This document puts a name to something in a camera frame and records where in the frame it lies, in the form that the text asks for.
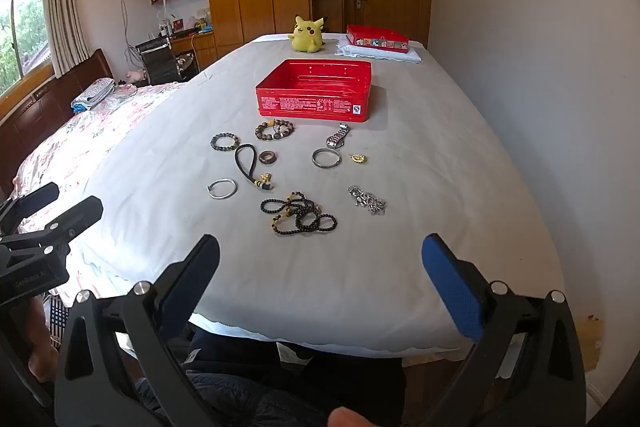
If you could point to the brown cardboard piece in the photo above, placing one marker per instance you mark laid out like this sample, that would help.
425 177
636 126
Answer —
590 339

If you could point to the red tin lid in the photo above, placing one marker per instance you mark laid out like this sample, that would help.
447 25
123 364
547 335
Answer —
375 34

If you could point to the person's right hand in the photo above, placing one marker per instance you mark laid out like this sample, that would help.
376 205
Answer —
347 418

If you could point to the beige curtain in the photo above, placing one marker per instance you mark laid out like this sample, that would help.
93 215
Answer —
62 12

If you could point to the folded grey towel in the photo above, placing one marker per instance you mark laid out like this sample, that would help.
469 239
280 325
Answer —
92 93

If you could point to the person's left hand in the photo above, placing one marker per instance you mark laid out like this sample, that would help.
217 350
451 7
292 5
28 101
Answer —
41 342

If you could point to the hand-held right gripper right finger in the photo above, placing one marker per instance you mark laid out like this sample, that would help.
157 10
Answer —
450 292

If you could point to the dark wooden headboard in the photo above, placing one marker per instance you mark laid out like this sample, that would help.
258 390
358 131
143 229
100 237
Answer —
50 97

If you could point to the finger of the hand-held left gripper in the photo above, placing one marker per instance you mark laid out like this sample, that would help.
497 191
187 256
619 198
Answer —
75 217
35 202

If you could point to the pink plush toy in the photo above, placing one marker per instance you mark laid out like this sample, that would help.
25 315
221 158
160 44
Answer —
134 76

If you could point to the silver bangle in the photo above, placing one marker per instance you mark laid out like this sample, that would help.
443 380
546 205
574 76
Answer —
314 158
209 189

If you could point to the window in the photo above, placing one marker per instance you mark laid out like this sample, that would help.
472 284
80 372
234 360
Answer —
25 32

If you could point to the black office chair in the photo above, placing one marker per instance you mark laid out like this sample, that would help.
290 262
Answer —
157 57

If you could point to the checked dark cloth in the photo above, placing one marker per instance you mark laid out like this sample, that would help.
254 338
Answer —
57 322

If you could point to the gold pendant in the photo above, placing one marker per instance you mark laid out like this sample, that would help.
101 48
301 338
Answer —
358 159

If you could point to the wooden desk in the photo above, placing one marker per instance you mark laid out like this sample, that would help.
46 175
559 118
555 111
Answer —
200 47

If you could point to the open silver bangle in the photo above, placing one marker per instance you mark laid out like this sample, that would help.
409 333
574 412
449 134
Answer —
209 189

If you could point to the floral bed blanket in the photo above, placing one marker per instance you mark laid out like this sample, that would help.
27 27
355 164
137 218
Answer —
85 142

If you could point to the yellow plush toy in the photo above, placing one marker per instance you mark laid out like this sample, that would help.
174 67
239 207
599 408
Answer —
306 38

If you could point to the person's dark clothing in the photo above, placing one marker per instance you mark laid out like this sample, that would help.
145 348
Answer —
250 387

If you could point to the white tablecloth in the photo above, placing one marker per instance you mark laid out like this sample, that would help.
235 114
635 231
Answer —
400 257

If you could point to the white folded cloth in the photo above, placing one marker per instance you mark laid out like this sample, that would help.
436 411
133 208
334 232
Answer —
380 56

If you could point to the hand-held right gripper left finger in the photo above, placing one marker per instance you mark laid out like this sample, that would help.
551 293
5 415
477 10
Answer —
192 287

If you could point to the red tin box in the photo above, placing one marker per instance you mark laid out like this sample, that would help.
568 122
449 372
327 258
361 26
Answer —
310 104

